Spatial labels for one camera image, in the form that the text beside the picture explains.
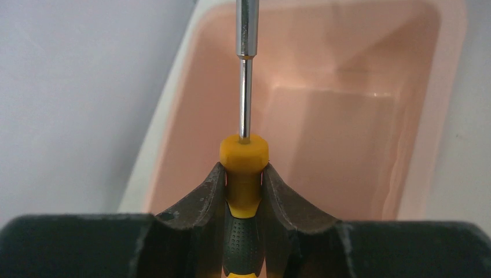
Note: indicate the pink plastic bin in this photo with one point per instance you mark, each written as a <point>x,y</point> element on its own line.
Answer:
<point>351,97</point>

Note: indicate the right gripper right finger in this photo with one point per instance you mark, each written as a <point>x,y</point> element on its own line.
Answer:
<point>295,232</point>

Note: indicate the yellow black screwdriver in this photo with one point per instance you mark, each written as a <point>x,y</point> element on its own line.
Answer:
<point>244,157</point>

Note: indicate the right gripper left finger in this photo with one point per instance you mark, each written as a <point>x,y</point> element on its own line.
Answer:
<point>195,229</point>

